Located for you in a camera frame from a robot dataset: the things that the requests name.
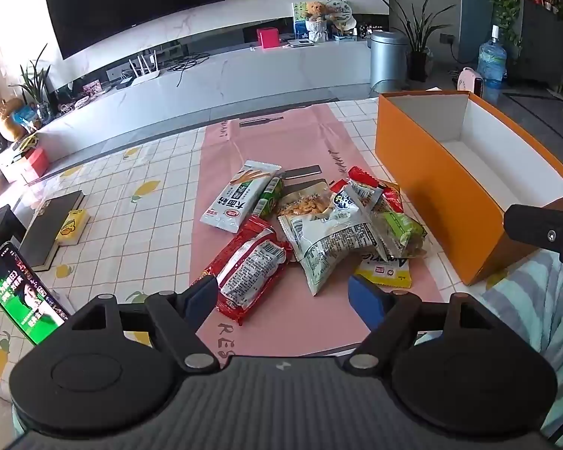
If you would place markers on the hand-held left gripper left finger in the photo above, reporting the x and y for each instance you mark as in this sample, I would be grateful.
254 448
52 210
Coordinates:
201 297

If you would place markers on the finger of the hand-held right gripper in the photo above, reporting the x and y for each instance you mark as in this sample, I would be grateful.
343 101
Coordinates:
530 227

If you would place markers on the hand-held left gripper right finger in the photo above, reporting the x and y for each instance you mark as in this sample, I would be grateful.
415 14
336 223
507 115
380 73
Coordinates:
366 296

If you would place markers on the yellow white snack packet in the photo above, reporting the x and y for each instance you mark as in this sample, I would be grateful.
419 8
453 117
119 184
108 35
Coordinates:
384 272

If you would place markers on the red packet with white label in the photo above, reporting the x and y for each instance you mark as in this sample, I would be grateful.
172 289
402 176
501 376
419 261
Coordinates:
248 267

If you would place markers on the white packet with blue logo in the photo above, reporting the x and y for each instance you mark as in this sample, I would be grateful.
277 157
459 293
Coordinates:
323 243

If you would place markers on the clear plastic snack packet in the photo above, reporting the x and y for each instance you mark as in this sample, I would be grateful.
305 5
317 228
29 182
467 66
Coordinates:
373 225

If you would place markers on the light green snack packet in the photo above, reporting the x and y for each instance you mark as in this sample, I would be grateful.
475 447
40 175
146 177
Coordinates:
403 229

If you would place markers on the red peanut packet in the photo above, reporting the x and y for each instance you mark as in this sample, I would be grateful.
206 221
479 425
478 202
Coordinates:
389 194

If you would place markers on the white green breadstick packet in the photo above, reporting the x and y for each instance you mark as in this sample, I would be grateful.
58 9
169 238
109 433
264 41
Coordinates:
237 197

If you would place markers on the clear packet of fried snacks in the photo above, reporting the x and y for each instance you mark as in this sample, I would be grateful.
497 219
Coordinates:
305 204

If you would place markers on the orange cardboard box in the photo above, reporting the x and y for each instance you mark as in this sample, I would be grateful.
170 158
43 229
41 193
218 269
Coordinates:
427 183

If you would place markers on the small green snack packet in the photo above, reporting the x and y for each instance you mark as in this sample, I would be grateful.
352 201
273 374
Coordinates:
268 199

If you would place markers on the striped teal clothing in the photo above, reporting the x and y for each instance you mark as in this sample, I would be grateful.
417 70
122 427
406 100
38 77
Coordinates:
521 300

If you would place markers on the yellow small box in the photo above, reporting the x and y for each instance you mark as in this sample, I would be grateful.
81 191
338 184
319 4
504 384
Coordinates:
72 227

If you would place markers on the pink space heater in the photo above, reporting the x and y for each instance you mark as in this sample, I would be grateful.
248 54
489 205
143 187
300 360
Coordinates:
469 82

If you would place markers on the large blue water bottle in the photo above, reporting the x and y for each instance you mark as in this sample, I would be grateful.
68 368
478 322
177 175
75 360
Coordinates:
491 65

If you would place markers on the grey cabinet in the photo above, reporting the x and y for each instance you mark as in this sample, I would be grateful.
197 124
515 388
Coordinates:
542 42

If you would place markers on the black notebook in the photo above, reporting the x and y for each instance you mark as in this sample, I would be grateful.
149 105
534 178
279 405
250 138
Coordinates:
47 232

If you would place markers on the pink placemat with bottle print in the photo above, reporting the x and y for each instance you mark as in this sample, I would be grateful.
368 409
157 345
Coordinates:
262 140

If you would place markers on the smartphone with lit screen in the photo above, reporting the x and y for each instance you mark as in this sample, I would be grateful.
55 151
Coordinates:
21 300

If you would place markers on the long white television cabinet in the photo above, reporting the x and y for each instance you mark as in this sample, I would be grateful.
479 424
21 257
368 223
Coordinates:
216 89

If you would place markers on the red storage box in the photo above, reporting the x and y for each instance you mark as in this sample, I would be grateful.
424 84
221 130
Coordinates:
36 164

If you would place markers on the silver trash can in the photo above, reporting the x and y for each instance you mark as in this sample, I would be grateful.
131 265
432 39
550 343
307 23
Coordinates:
388 61

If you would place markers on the potted snake plant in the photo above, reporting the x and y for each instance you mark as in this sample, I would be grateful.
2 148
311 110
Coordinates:
420 37

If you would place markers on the black set-top box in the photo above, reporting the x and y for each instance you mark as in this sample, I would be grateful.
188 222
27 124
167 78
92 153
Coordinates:
125 83

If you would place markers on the white router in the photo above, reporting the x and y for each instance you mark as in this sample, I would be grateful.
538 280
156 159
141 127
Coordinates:
146 75

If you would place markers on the white flat device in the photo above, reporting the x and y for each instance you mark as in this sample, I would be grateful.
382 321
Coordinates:
301 42

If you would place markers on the pink cube box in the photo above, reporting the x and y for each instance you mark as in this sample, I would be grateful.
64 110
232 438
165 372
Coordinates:
268 39

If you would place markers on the small potted grass plant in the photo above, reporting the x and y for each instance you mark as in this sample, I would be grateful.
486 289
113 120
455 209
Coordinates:
35 84

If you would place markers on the teddy bear bouquet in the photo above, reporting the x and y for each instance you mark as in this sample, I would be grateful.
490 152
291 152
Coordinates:
316 21

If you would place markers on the blue green printed box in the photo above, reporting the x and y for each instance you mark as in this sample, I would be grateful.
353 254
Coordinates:
299 21

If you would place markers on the round printed paper fan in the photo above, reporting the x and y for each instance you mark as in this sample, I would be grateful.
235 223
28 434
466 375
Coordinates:
341 14

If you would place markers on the black flat television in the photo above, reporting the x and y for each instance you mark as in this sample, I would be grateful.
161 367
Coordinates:
131 4

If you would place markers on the small pink photo frame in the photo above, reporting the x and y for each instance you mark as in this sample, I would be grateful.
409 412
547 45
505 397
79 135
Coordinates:
92 87

